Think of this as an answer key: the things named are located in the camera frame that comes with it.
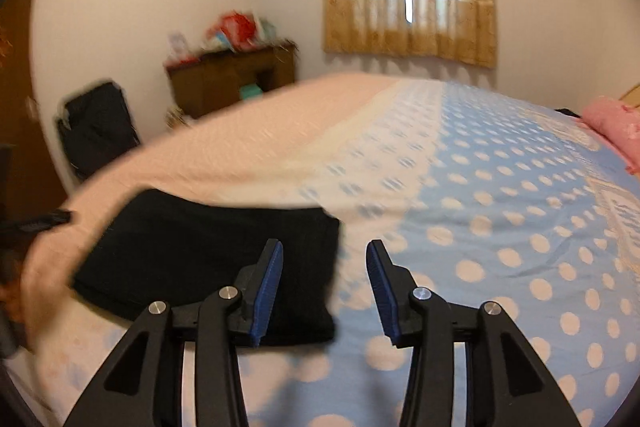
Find pink pillow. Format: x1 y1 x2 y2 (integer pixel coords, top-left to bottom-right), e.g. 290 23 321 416
577 96 640 178

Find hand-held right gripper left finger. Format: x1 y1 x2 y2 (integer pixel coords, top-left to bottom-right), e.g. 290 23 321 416
62 238 285 427

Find brown wooden door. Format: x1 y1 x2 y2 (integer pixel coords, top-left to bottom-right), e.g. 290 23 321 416
0 0 68 228

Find pink and blue dotted bedspread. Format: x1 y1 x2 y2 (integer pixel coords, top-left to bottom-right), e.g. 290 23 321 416
20 74 640 427

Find dark wooden desk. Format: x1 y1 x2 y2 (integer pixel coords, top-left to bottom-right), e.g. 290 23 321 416
165 39 297 120

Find black folding chair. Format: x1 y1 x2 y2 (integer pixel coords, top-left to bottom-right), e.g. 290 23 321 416
55 79 142 182

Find black pants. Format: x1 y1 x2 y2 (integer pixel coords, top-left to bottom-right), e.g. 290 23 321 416
72 188 342 348

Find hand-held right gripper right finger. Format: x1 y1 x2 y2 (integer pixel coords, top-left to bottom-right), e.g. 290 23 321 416
366 239 583 427

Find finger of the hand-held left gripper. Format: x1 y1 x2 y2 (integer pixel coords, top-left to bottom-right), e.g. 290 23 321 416
0 208 72 234

